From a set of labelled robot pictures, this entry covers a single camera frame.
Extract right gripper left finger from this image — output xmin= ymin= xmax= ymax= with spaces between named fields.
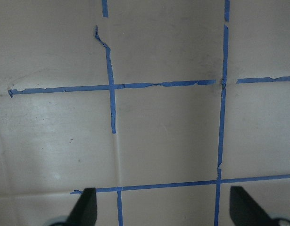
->
xmin=66 ymin=188 xmax=98 ymax=226

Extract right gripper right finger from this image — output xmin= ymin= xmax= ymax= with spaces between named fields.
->
xmin=229 ymin=186 xmax=279 ymax=226

